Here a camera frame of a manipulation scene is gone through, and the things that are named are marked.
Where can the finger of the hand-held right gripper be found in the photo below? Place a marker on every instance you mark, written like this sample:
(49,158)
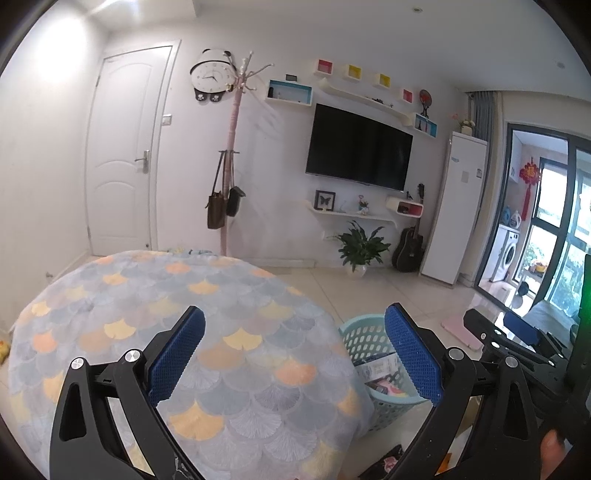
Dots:
(482,330)
(521,328)

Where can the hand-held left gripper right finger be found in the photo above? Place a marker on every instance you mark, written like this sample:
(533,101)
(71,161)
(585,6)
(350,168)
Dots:
(411,350)

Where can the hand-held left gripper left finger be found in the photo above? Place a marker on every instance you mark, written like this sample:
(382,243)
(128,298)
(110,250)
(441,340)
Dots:
(178,355)

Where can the white printed packet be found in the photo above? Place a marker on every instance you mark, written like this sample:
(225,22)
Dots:
(381,369)

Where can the pinkish red packet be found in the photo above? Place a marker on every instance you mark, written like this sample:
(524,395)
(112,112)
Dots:
(388,387)

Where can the teal plastic laundry basket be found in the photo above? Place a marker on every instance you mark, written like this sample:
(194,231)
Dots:
(364,337)

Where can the person's right hand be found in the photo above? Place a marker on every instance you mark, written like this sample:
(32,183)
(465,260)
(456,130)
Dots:
(551,454)

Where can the pink floor mat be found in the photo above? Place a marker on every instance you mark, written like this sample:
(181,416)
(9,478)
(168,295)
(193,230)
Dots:
(461,332)

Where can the scale-patterned table cloth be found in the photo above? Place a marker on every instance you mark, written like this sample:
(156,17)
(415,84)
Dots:
(138,295)

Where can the white washing machine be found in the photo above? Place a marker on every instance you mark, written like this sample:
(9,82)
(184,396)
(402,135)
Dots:
(505,251)

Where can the black guitar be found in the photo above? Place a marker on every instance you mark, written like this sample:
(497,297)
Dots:
(407,251)

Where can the glass sliding door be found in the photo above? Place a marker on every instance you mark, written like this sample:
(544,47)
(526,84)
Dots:
(568,221)

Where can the pale slippers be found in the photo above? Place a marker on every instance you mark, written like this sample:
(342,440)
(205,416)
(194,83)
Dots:
(191,252)

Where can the white detergent bottle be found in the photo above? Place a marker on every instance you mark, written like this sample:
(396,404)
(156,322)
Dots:
(516,219)

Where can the blue detergent bottle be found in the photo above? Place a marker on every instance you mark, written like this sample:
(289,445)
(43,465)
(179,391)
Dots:
(506,217)

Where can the green potted plant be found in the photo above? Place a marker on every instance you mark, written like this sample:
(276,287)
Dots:
(360,247)

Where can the dark bag with pink print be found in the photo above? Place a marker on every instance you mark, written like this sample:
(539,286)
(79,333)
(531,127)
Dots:
(383,464)

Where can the white standing air conditioner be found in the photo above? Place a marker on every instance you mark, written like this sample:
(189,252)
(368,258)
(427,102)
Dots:
(455,207)

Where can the white pink oval shelf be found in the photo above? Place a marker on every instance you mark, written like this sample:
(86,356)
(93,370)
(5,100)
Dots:
(404,207)

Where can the brown hanging bag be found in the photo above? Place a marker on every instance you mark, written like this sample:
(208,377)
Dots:
(216,210)

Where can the small ukulele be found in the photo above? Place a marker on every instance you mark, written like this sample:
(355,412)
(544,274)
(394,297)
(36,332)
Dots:
(420,191)

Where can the red knot ornament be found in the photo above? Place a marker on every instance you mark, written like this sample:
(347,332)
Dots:
(530,173)

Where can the black hanging bag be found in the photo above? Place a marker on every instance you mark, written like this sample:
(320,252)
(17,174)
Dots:
(234,198)

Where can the framed butterfly picture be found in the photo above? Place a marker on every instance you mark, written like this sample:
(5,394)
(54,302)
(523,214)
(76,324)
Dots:
(326,200)

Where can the yellow toy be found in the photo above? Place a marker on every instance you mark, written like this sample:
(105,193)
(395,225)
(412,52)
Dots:
(3,353)

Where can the small flower pot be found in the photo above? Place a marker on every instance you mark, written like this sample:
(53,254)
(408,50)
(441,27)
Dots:
(467,125)

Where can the small blue box shelf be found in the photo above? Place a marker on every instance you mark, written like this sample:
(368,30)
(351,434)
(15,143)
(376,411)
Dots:
(425,125)

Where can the grey curtain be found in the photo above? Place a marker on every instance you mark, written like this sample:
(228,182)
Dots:
(485,113)

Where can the white door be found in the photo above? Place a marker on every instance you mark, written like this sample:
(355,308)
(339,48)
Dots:
(120,138)

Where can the pink coat rack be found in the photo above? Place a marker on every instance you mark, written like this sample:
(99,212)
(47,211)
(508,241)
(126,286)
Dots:
(233,124)

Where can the round fan ornament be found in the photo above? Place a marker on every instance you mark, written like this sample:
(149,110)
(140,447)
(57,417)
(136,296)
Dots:
(425,98)

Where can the small red cube shelf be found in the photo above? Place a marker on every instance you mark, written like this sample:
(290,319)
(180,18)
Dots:
(407,95)

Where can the long blue box shelf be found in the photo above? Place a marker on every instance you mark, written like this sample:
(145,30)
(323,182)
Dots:
(288,92)

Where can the white low wall shelf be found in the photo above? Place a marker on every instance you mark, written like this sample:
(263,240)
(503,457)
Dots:
(351,217)

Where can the black wall television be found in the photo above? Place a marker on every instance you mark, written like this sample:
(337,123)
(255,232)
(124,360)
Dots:
(358,147)

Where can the white wavy wall shelf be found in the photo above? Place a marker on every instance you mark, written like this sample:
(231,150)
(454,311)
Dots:
(364,99)

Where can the yellow cube wall shelf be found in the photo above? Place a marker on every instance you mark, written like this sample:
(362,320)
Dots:
(353,72)
(383,80)

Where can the panda wall clock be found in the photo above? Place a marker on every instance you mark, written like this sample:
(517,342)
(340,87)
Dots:
(212,76)

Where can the red cube wall shelf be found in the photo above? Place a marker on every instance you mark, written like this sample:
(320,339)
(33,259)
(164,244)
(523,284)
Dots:
(324,67)

